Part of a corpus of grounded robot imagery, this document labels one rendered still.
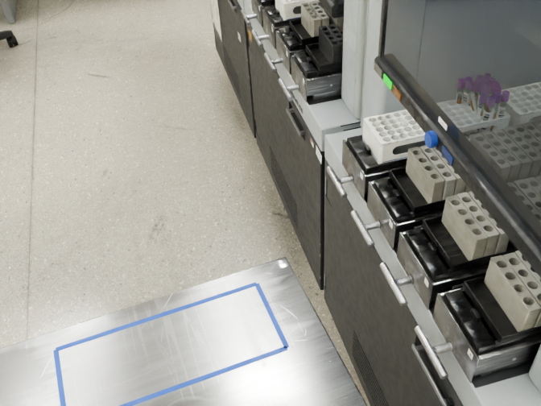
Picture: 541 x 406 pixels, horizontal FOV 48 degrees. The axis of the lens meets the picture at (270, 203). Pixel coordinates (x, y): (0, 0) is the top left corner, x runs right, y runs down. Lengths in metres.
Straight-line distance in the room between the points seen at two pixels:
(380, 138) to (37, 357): 0.76
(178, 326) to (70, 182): 1.76
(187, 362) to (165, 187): 1.64
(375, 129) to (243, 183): 1.27
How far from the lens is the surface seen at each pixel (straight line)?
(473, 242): 1.07
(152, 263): 2.25
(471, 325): 1.02
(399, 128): 1.31
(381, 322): 1.42
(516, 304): 1.01
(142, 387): 0.96
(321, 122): 1.54
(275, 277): 1.05
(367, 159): 1.30
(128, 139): 2.86
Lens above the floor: 1.62
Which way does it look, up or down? 42 degrees down
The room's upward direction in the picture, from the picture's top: 4 degrees counter-clockwise
